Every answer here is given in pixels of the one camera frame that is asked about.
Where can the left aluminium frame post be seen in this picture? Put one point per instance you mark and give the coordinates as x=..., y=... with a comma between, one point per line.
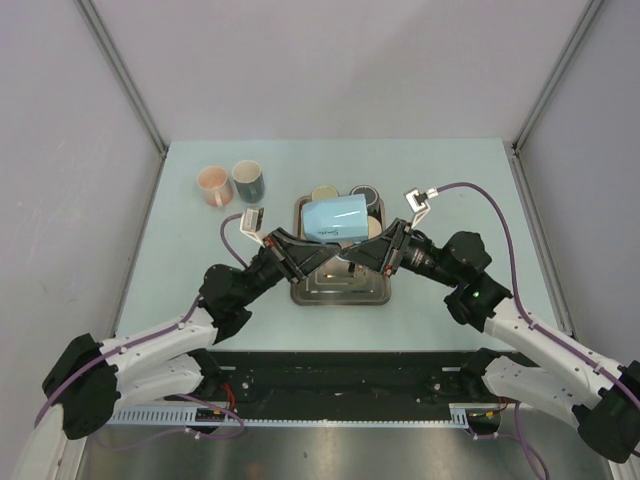
x=105, y=42

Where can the pink mug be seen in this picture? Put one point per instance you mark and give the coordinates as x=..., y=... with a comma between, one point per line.
x=215, y=186

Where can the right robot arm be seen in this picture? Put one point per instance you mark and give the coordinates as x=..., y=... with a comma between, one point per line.
x=596, y=395

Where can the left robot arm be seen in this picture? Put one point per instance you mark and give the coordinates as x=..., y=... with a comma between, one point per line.
x=93, y=379

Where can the green mug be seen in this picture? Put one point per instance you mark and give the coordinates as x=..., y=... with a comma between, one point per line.
x=324, y=192

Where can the dark teal mug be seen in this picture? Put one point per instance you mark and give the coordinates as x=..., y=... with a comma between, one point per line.
x=249, y=181

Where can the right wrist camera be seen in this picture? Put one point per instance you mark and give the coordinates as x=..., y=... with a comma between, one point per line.
x=418, y=203

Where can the right aluminium frame post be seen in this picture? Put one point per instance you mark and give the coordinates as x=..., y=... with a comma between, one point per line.
x=569, y=52

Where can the steel tray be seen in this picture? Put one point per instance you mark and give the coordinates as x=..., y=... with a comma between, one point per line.
x=333, y=284

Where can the black mug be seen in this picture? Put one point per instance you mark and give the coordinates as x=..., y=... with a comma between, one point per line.
x=371, y=196

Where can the light blue mug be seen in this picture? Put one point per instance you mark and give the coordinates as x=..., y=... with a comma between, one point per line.
x=341, y=220

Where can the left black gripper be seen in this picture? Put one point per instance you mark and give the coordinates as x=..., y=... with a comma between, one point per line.
x=297, y=258

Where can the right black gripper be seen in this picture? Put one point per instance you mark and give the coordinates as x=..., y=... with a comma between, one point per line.
x=380, y=254

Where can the aluminium frame post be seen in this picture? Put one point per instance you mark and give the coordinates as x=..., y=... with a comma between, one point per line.
x=569, y=52
x=105, y=42

